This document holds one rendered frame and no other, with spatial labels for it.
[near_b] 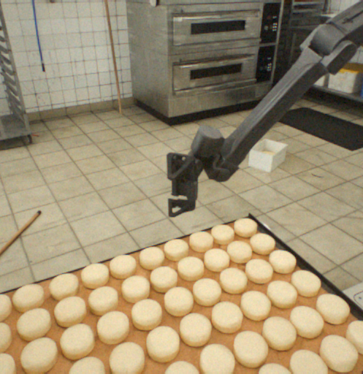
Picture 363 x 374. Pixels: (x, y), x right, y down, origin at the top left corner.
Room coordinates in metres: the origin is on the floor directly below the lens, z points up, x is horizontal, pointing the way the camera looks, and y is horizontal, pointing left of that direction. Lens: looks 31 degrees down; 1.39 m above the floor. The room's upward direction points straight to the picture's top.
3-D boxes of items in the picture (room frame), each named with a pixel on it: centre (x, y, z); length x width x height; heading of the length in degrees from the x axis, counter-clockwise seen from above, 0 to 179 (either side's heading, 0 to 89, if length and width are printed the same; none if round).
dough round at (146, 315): (0.39, 0.05, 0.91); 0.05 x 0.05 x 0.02
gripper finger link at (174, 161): (0.68, 0.00, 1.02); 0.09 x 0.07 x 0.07; 161
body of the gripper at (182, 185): (0.75, -0.02, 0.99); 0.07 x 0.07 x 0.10; 71
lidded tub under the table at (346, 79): (4.44, -2.14, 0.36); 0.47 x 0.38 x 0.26; 121
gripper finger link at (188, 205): (0.68, 0.00, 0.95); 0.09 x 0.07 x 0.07; 161
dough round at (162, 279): (0.47, 0.03, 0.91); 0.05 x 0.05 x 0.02
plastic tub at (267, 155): (2.79, -0.78, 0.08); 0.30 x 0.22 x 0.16; 142
